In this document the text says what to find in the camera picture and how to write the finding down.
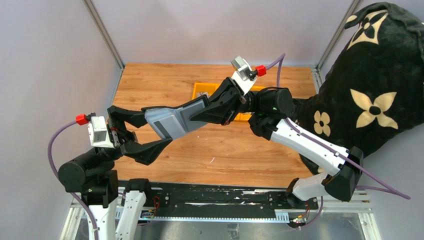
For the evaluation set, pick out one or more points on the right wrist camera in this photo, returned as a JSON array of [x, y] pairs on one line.
[[243, 75]]

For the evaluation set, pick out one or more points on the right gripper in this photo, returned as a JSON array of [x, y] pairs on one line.
[[226, 100]]

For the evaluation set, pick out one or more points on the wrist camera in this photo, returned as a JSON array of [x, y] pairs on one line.
[[243, 75], [98, 133]]

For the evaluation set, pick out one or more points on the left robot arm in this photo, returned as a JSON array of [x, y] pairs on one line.
[[92, 179]]

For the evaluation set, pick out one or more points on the yellow three-compartment bin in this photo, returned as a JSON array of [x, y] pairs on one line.
[[226, 103]]

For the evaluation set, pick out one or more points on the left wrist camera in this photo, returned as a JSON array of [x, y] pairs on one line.
[[98, 133]]

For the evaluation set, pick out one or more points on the black leather card holder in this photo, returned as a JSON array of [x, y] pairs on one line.
[[174, 122]]

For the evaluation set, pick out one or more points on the black floral blanket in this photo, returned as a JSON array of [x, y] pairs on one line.
[[375, 88]]

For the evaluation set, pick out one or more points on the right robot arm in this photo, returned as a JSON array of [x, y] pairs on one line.
[[271, 108]]

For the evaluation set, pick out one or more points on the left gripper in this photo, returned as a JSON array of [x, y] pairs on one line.
[[125, 139]]

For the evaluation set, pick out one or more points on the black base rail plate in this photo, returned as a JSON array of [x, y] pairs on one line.
[[173, 202]]

